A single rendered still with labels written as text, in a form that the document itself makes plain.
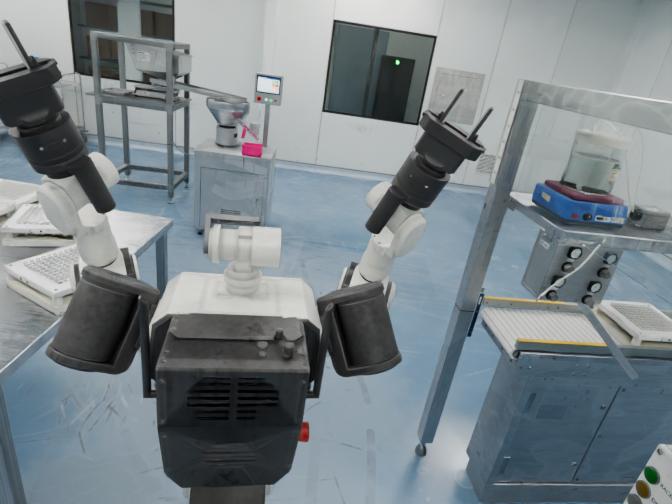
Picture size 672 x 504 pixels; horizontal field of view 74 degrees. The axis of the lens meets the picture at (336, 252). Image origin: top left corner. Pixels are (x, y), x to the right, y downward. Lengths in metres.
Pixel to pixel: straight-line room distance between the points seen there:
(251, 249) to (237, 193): 3.17
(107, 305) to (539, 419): 1.61
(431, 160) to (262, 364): 0.45
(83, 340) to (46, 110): 0.35
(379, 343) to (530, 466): 1.45
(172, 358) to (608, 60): 7.25
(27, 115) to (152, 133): 6.19
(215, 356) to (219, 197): 3.34
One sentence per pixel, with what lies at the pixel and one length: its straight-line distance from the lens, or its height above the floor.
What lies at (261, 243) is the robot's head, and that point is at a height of 1.35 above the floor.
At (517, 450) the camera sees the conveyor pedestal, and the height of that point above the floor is 0.32.
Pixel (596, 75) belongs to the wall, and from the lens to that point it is 7.49.
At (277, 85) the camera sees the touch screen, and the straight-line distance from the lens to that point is 4.06.
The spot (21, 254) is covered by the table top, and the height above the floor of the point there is 0.86.
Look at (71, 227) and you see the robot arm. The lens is 0.90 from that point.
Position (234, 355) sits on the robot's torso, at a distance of 0.63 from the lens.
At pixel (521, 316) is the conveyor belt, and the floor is 0.83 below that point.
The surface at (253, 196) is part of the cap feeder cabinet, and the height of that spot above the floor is 0.43.
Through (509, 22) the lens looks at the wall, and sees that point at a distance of 6.92.
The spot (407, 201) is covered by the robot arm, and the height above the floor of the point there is 1.41.
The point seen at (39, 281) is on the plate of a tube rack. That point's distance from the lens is 1.52.
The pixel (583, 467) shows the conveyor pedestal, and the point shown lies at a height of 0.23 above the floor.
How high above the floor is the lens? 1.64
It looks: 24 degrees down
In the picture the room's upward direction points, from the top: 9 degrees clockwise
